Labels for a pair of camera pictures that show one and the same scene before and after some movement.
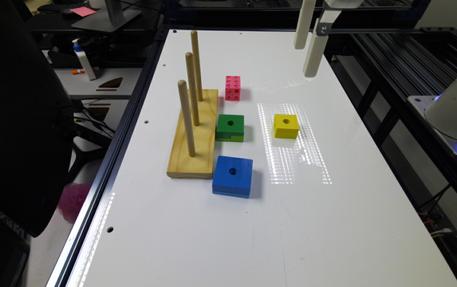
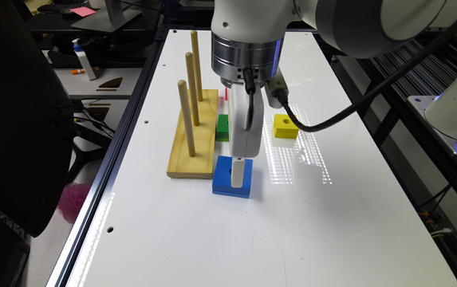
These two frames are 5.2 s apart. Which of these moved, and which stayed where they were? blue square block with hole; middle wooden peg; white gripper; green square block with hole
Moved: white gripper
Stayed: middle wooden peg; blue square block with hole; green square block with hole
